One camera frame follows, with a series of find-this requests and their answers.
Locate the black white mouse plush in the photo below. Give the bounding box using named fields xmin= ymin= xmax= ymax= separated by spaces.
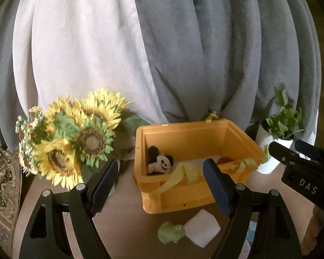
xmin=146 ymin=146 xmax=174 ymax=175

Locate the white curtain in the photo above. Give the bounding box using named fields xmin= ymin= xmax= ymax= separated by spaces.
xmin=13 ymin=0 xmax=180 ymax=152

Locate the white fabric piece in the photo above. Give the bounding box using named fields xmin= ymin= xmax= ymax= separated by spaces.
xmin=178 ymin=155 xmax=222 ymax=168

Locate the artificial sunflower bouquet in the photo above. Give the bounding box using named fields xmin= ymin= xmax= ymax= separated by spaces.
xmin=34 ymin=86 xmax=152 ymax=191

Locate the green crumpled cloth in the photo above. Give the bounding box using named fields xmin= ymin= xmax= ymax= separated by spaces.
xmin=158 ymin=221 xmax=187 ymax=245

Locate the pastel printed cloth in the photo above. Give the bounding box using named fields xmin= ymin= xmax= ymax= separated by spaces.
xmin=245 ymin=220 xmax=257 ymax=250

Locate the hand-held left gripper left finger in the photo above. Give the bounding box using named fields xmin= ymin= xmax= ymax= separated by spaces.
xmin=19 ymin=160 xmax=119 ymax=259

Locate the white ribbed plant pot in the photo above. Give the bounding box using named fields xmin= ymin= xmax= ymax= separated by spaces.
xmin=255 ymin=118 xmax=294 ymax=175

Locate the grey curtain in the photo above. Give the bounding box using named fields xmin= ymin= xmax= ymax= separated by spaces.
xmin=130 ymin=0 xmax=322 ymax=131
xmin=0 ymin=0 xmax=45 ymax=152

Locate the white cloth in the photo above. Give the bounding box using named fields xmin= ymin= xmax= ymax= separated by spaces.
xmin=183 ymin=208 xmax=222 ymax=249

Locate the patterned brown cushion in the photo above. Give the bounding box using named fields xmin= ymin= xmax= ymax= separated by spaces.
xmin=0 ymin=140 xmax=23 ymax=257

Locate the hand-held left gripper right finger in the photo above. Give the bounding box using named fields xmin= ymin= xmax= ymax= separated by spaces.
xmin=203 ymin=159 xmax=304 ymax=259

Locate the yellow plastic bin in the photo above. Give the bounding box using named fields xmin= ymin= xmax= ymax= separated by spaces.
xmin=134 ymin=118 xmax=265 ymax=215

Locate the yellow fabric ribbon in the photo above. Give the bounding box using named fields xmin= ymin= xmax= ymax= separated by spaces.
xmin=231 ymin=157 xmax=257 ymax=174
xmin=205 ymin=111 xmax=220 ymax=123
xmin=157 ymin=164 xmax=198 ymax=195

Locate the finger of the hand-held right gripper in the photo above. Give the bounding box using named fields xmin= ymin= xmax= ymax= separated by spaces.
xmin=295 ymin=140 xmax=324 ymax=162
xmin=268 ymin=141 xmax=297 ymax=165

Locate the small artificial flower bunch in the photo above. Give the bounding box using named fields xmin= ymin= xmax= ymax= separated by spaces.
xmin=15 ymin=106 xmax=48 ymax=176

